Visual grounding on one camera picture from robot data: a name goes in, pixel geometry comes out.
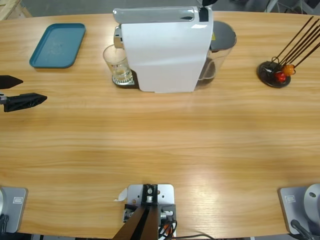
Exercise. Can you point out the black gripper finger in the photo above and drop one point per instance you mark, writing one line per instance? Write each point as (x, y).
(208, 2)

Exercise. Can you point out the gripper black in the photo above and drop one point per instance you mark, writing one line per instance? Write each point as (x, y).
(2, 98)

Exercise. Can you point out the silver coffee machine lever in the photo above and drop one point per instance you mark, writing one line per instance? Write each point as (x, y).
(155, 15)

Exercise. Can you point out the clear drinking glass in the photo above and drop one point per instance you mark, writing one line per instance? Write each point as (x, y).
(116, 62)

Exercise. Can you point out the white capsule coffee machine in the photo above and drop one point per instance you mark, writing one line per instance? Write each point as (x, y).
(165, 55)

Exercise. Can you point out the red coffee capsule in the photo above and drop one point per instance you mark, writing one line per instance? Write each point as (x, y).
(280, 76)

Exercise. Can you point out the orange coffee capsule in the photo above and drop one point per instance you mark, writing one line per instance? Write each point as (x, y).
(289, 70)

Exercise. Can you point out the clear water tank black lid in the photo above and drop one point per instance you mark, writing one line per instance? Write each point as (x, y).
(222, 35)

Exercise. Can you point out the teal plastic tray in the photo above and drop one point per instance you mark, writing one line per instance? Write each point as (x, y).
(57, 45)

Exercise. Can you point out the wooden pallet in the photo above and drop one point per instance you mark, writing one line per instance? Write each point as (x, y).
(10, 7)

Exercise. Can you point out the black capsule holder with rods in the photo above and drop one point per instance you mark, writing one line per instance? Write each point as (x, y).
(267, 78)

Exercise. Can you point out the metal drip tray grate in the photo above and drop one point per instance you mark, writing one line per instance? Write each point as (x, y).
(125, 83)

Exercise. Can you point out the white paper scrap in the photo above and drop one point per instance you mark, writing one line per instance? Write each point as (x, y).
(122, 195)

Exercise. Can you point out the white background metal frame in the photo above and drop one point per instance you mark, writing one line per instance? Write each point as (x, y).
(272, 3)

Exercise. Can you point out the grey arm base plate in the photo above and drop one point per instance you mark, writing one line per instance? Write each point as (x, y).
(15, 207)
(297, 207)

